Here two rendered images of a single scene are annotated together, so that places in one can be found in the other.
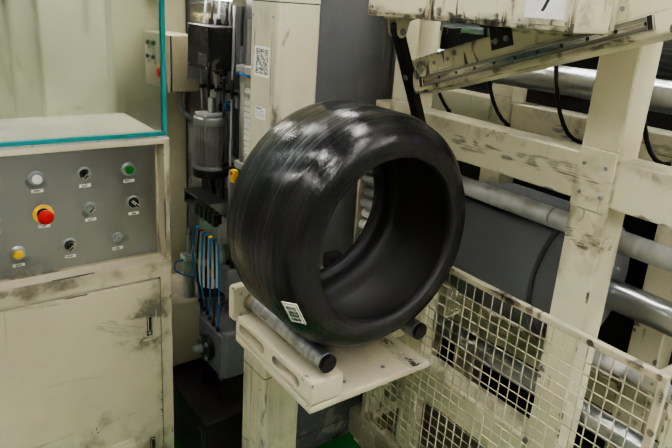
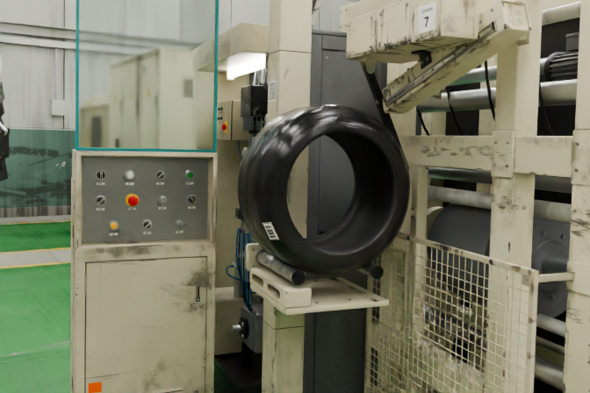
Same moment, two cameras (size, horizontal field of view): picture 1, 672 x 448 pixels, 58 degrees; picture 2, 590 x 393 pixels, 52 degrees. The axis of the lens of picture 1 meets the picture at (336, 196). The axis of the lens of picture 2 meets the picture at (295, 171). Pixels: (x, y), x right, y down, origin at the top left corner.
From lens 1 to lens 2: 0.88 m
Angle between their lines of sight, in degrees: 21
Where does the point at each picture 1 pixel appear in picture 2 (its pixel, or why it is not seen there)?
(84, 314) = (152, 275)
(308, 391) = (284, 296)
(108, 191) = (175, 189)
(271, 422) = (280, 369)
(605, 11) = (467, 24)
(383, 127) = (333, 110)
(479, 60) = (415, 78)
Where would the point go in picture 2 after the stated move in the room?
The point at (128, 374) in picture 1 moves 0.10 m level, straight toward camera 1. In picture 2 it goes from (180, 331) to (177, 339)
